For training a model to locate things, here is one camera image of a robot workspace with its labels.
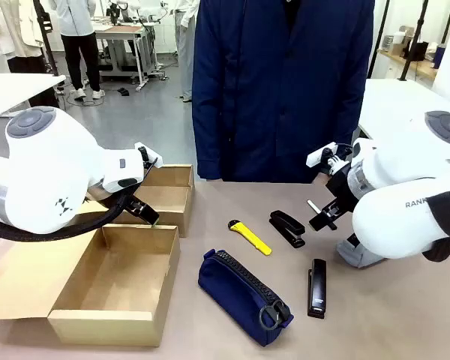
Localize cardboard box with curved lid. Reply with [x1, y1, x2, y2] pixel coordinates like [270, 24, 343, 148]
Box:
[74, 163, 195, 239]

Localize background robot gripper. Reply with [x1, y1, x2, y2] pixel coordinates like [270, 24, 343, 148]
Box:
[106, 0, 123, 26]

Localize navy Campus pencil case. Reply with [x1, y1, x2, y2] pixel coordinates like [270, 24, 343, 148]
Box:
[197, 247, 296, 348]

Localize person in light clothes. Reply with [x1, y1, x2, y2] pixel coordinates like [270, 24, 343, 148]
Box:
[172, 0, 200, 103]

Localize large open cardboard box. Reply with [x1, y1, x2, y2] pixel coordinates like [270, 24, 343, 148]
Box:
[0, 223, 182, 348]

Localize black tripod pole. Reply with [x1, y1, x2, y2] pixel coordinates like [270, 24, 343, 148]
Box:
[32, 0, 60, 78]

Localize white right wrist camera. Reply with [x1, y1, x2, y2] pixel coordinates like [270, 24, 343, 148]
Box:
[306, 141, 341, 169]

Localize small cardboard box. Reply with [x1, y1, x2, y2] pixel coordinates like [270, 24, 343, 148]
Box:
[391, 25, 417, 57]

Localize thin black stand pole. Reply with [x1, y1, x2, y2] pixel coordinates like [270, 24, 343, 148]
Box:
[440, 0, 450, 44]
[366, 0, 392, 78]

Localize person white shirt black trousers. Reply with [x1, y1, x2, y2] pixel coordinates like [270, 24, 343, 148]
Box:
[46, 0, 106, 101]

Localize yellow box cutter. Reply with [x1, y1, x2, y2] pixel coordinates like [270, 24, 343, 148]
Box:
[227, 220, 273, 257]

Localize large white table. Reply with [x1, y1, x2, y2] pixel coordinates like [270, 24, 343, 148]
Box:
[358, 77, 450, 142]

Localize black stapler with silver parts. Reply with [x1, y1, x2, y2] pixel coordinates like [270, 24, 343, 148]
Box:
[268, 209, 307, 250]

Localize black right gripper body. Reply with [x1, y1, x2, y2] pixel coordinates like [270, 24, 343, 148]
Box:
[325, 166, 359, 215]

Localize black box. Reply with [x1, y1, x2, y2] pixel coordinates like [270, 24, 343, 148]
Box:
[410, 41, 429, 62]

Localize dark blue bottle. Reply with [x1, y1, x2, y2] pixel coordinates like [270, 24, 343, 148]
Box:
[433, 43, 446, 69]

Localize person in navy coat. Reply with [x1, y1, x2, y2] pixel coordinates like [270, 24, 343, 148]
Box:
[190, 0, 376, 185]

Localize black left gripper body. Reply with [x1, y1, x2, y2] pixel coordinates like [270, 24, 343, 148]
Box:
[125, 195, 151, 219]

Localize person in beige jacket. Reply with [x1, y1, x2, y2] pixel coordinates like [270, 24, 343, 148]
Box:
[0, 0, 61, 110]

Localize slim black stapler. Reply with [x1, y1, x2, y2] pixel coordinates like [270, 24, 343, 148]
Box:
[306, 257, 328, 320]

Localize white side table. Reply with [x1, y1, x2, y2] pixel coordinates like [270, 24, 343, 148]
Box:
[0, 73, 67, 123]

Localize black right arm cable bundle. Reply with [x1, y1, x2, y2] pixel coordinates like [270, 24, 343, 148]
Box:
[421, 236, 450, 263]

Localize background workbench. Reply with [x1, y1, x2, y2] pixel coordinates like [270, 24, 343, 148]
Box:
[91, 24, 161, 92]

